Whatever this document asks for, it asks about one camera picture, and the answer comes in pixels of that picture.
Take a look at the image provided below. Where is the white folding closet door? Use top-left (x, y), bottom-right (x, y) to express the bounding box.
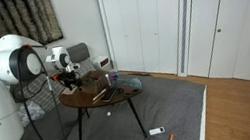
top-left (100, 0), bottom-right (198, 85)

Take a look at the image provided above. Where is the white marker on table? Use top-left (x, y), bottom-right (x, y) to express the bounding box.
top-left (90, 88), bottom-right (110, 105)

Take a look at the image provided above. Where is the black smartphone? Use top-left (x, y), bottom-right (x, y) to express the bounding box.
top-left (99, 86), bottom-right (121, 104)

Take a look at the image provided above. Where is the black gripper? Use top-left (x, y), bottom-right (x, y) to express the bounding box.
top-left (58, 69), bottom-right (84, 93)

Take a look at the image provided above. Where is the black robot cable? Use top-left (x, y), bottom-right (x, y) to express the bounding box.
top-left (28, 40), bottom-right (70, 140)
top-left (11, 40), bottom-right (67, 140)

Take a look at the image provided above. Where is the white remote control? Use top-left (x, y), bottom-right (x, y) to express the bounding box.
top-left (148, 125), bottom-right (167, 137)

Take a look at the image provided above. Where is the round wooden table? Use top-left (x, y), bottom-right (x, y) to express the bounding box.
top-left (56, 72), bottom-right (152, 140)

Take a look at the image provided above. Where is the grey armchair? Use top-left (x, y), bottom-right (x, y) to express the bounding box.
top-left (13, 57), bottom-right (105, 116)

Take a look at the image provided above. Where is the brown cardboard box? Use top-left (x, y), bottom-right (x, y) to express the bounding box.
top-left (78, 68), bottom-right (111, 98)

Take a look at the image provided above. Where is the crumpled white plastic bag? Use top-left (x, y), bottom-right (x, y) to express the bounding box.
top-left (17, 97), bottom-right (48, 127)

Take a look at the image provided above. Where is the gray pillow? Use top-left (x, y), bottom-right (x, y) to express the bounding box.
top-left (64, 40), bottom-right (92, 66)

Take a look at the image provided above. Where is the small white box appliance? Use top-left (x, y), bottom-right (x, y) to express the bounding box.
top-left (91, 53), bottom-right (112, 72)

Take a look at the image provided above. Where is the clear plastic bag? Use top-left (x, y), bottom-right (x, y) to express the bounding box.
top-left (115, 74), bottom-right (144, 94)

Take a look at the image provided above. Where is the shaggy striped wall rug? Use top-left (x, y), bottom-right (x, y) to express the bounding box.
top-left (0, 0), bottom-right (66, 54)

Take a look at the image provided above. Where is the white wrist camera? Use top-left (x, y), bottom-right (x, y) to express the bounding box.
top-left (68, 62), bottom-right (82, 73)

